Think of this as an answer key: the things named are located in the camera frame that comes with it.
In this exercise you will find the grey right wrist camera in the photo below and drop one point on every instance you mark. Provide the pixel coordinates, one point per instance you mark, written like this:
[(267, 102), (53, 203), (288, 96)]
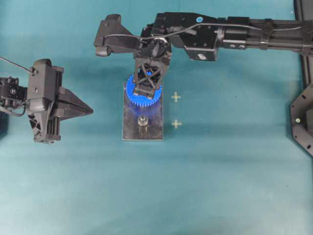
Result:
[(113, 37)]

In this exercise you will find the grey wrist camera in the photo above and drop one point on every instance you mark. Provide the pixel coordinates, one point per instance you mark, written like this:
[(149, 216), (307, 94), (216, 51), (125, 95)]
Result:
[(113, 37), (41, 86)]

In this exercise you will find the large blue plastic gear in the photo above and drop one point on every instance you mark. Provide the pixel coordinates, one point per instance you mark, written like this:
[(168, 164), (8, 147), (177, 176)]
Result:
[(141, 100)]

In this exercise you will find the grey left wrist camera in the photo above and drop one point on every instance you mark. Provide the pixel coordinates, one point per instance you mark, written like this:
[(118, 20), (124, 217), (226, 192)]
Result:
[(41, 86)]

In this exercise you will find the lower steel shaft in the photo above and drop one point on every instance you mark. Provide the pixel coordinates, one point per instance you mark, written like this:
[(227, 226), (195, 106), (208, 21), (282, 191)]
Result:
[(142, 121)]

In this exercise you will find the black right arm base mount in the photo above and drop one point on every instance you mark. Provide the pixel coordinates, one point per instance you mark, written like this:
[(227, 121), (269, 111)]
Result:
[(301, 109)]

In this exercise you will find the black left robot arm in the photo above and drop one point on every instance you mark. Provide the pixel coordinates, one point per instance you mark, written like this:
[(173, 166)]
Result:
[(13, 96)]

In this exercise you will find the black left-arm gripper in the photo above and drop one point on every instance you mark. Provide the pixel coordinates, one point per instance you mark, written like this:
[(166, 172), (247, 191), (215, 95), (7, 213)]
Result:
[(45, 124)]

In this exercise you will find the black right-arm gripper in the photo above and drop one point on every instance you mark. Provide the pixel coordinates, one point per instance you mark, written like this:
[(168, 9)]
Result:
[(153, 55)]

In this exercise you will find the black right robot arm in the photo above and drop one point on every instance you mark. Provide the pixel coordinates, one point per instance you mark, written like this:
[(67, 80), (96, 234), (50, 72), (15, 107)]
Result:
[(202, 36)]

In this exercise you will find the grey metal base plate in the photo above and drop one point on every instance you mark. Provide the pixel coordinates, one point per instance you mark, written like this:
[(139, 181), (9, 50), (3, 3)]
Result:
[(132, 131)]

